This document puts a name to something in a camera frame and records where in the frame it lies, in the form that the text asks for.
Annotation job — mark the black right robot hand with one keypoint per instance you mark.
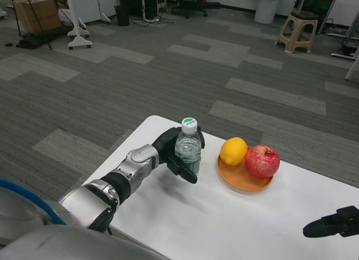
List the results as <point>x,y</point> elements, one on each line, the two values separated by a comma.
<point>333,223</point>

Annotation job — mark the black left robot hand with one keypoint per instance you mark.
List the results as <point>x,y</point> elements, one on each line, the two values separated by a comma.
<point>165,148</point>

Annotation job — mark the clear water bottle green label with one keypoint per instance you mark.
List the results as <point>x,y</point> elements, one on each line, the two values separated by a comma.
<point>188,148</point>

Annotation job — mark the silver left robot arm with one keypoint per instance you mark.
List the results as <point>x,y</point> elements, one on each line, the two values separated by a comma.
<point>126,170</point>

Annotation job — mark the yellow orange fruit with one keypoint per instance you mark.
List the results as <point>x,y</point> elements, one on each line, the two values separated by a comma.
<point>233,151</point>

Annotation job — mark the orange round plate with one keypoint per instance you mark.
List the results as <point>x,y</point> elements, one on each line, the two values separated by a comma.
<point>238,181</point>

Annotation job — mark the red apple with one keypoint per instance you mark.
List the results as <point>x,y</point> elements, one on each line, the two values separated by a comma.
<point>263,162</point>

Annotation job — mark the white power strip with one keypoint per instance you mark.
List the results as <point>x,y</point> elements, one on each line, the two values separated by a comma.
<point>153,19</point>

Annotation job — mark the black trash bin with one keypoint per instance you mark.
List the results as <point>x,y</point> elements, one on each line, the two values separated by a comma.
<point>122,16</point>

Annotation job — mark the small beige stool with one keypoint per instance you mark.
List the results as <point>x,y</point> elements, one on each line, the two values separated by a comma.
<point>161,5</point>

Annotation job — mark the white office desk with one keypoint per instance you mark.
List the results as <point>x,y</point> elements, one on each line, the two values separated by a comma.
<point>144,5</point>

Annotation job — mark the silver robot chest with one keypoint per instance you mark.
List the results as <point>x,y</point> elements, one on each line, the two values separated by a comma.
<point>56,243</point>

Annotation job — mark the black mesh office chair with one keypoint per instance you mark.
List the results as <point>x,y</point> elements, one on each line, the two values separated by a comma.
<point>190,5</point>

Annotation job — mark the black under-desk cabinet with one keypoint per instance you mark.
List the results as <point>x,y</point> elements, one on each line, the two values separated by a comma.
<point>134,2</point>

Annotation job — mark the white table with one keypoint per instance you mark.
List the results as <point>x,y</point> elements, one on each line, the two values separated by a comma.
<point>352,65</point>

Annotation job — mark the white wheeled partition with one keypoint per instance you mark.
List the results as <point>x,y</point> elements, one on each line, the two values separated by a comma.
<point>92,5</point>

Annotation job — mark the green plant in white pot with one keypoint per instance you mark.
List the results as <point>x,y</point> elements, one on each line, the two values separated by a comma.
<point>266,12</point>

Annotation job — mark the black floor bag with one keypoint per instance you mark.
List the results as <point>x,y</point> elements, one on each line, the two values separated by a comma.
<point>31,41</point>

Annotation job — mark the black tripod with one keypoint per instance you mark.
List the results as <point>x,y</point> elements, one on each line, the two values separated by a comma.
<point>37,19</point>

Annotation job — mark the beige plastic stool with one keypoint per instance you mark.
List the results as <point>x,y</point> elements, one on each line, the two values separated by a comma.
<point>304,16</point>

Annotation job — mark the brown cardboard box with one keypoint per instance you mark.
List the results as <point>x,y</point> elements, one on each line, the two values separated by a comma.
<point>28,13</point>

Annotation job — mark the black green glass cabinet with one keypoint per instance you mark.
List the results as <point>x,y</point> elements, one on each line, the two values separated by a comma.
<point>318,5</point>

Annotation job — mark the white wheeled base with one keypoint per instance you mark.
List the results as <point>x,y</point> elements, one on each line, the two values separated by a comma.
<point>2,14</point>

